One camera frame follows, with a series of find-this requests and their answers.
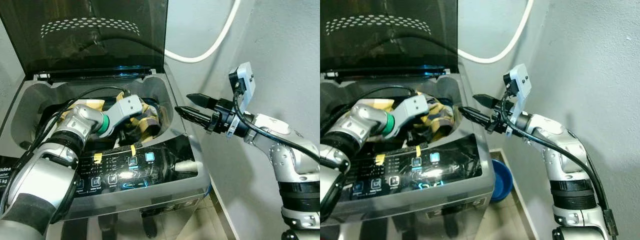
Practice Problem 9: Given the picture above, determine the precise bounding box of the dark tinted washer lid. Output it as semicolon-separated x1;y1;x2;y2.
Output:
320;0;459;79
0;0;169;81

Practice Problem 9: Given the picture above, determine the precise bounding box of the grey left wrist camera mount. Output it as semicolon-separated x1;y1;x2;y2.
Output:
102;95;144;139
392;94;430;137

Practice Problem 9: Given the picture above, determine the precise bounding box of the glossy black control panel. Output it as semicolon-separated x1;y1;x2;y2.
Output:
75;134;199;194
350;134;484;197

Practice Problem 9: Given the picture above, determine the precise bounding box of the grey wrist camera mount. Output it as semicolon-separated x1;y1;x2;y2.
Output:
392;94;430;137
502;63;532;137
227;62;257;138
102;95;144;139

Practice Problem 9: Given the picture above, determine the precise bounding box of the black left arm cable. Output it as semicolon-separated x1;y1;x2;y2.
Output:
30;86;132;151
320;86;419;221

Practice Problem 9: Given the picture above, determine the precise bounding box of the yellow camouflage garment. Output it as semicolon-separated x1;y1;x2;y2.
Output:
75;91;163;146
370;91;455;141

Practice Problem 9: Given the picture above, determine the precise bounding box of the grey top-load washing machine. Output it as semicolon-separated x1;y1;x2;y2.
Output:
0;65;212;240
320;65;496;240

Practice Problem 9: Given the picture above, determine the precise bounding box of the blue plastic basin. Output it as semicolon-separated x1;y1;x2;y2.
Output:
490;159;514;203

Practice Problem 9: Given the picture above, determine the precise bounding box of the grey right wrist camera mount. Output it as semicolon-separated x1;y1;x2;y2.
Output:
227;62;257;138
502;63;532;137

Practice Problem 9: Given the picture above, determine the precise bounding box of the white water hose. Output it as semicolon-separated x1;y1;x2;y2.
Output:
164;0;242;64
457;0;535;65

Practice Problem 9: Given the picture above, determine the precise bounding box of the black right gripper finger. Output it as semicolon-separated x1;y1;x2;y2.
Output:
458;106;493;130
186;93;218;110
175;106;216;132
472;93;499;108

